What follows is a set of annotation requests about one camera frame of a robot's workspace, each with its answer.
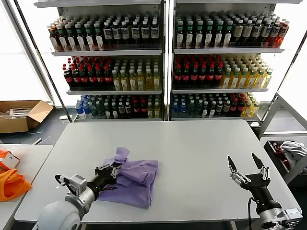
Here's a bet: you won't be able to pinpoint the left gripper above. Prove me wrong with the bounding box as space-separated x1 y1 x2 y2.
89 162 121 193

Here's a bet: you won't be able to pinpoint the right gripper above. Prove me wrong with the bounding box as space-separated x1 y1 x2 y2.
227 152 283 216

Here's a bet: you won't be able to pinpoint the purple t-shirt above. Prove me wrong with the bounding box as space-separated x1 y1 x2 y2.
95 147 160 210

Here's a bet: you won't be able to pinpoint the red white garment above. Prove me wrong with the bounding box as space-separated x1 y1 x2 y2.
272 142 291 172

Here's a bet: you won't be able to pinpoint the grey crumpled garment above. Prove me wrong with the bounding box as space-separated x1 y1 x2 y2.
280 140 307 168

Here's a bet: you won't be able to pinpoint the orange yellow juice bottle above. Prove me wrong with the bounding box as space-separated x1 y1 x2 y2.
221 68 232 89
230 68 240 89
238 68 249 89
242 101 253 117
255 68 265 89
251 101 261 117
247 68 257 89
263 68 273 88

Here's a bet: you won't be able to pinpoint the cola bottle red cap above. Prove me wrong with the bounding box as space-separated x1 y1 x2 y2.
104 66 113 87
173 63 182 84
95 66 105 87
181 63 190 84
230 98 238 117
63 64 74 88
71 66 82 87
207 62 216 84
215 62 224 84
190 63 199 84
80 66 89 87
198 63 207 84
140 100 148 119
132 100 141 119
88 66 97 87
237 98 246 117

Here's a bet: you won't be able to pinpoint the orange white carton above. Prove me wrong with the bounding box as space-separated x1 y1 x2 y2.
0 148 21 172

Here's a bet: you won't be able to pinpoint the orange fabric bag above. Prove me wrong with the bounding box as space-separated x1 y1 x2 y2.
0 169 33 202

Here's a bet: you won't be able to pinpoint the brown cardboard box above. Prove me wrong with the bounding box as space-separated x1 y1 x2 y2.
0 100 54 134

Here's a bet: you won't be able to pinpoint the black slanted pole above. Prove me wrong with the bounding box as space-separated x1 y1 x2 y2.
260 31 307 124
13 0 73 122

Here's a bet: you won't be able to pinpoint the clear plastic packets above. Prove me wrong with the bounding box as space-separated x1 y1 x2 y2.
0 108 33 119

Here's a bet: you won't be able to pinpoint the metal drinks shelf unit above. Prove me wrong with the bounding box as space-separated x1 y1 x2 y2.
167 0 303 122
33 0 169 122

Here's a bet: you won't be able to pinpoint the black drink bottle white label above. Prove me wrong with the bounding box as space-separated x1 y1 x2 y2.
131 21 141 50
120 21 130 50
112 21 121 50
141 20 150 50
150 20 159 50
261 19 271 47
252 19 262 47
103 21 113 50

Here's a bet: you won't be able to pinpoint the reddish brown drink bottle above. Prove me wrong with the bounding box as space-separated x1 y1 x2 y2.
49 26 59 51

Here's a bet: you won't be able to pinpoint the red drink bottle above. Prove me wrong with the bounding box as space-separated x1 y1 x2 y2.
278 19 290 47
270 19 280 47

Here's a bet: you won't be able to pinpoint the grey slanted metal beam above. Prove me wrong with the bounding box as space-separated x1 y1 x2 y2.
3 0 56 107

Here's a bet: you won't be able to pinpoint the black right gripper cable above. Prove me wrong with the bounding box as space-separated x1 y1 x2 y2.
247 197 259 230

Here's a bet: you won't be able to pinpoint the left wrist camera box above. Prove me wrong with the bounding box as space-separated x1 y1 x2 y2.
63 174 88 196

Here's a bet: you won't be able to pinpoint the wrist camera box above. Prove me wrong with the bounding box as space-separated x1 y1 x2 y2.
280 207 305 226
63 174 88 196

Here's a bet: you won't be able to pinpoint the black left camera cable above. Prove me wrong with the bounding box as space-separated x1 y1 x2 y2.
54 174 72 190

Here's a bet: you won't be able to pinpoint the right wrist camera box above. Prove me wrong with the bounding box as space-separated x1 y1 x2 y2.
280 207 305 226

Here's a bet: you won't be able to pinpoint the grey metal frame cart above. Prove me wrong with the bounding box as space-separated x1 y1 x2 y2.
258 92 307 185

